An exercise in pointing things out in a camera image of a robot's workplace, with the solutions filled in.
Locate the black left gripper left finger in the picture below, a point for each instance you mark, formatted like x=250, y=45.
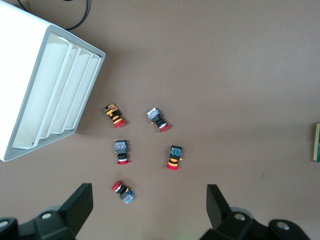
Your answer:
x=72, y=212

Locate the red mushroom button orange rings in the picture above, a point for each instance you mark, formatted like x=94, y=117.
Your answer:
x=175, y=156

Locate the white slotted storage bin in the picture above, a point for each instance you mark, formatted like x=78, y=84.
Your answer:
x=32, y=87

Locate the brown table cover sheet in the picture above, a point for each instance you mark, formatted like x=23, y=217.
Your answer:
x=225, y=75

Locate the red mushroom button orange body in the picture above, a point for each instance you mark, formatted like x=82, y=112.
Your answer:
x=115, y=116

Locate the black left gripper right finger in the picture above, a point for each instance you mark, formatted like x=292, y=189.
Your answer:
x=220, y=212

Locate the red mushroom button blue body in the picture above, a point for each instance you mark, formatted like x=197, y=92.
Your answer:
x=122, y=192
x=121, y=150
x=157, y=118

